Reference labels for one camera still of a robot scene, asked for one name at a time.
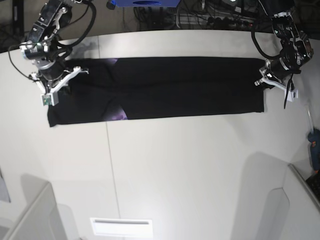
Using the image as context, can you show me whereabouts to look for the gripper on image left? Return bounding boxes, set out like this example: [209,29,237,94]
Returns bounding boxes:
[29,59,89,95]

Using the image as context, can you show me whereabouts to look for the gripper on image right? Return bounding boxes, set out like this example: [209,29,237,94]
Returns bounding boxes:
[254,58,300,91]

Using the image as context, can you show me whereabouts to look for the black T-shirt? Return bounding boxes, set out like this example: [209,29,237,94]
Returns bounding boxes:
[47,57,265,127]

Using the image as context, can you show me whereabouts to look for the black robot arm on image left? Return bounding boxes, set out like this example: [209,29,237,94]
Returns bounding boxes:
[7,0,97,95]

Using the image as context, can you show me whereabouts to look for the black robot arm on image right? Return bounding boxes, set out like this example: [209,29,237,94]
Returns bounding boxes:
[251,0,314,93]

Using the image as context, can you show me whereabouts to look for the black power strip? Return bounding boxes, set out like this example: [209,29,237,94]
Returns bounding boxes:
[206,17,254,30]

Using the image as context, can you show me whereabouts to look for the blue glue gun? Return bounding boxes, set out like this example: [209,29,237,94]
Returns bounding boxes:
[305,104,320,173]

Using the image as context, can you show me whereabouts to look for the black keyboard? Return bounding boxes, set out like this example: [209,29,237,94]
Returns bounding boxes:
[306,172,320,201]

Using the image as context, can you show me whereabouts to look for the blue box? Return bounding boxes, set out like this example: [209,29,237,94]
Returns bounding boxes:
[111,0,180,8]

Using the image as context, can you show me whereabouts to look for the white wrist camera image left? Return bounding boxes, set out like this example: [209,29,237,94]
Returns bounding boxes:
[41,92,59,106]

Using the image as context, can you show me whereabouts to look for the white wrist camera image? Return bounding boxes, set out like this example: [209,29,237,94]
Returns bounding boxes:
[286,89,299,102]
[41,92,59,106]

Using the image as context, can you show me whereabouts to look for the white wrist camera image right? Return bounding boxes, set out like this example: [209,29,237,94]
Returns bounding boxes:
[286,89,299,102]

